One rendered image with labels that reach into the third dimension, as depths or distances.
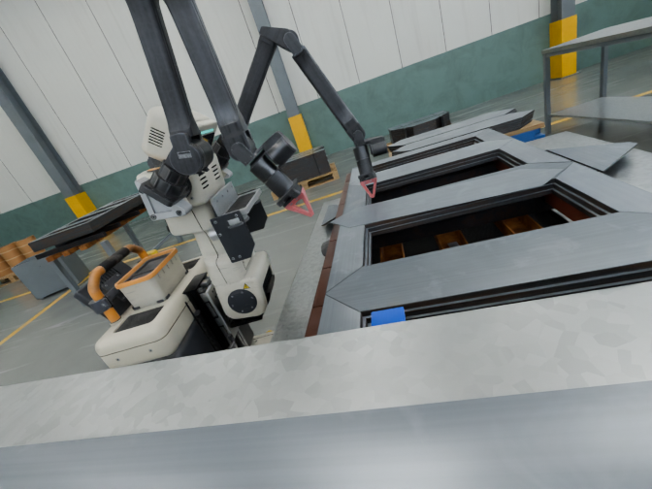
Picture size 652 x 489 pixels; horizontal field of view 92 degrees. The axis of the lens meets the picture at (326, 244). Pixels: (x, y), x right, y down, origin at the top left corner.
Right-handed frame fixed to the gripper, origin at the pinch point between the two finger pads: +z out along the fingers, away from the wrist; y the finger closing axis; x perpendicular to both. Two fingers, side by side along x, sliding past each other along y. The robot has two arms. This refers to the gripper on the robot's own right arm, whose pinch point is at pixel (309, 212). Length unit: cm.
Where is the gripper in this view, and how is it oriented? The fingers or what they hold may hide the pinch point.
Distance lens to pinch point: 88.2
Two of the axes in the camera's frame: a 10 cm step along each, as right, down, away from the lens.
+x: -7.2, 6.3, 2.9
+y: -0.1, -4.3, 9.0
